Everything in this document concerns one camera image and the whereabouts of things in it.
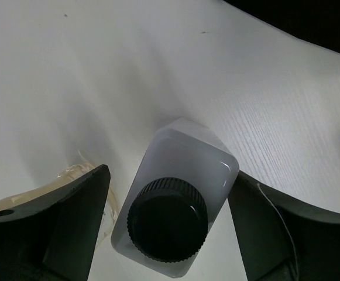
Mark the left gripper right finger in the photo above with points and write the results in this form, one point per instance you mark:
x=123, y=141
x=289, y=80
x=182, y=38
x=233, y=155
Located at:
x=281, y=237

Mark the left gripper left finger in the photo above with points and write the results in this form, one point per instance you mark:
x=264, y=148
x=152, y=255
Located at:
x=53, y=237

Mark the black canvas bag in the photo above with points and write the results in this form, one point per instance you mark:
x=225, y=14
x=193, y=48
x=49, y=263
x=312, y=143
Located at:
x=317, y=22

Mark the amber liquid clear bottle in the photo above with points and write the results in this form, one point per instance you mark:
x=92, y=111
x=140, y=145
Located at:
x=72, y=173

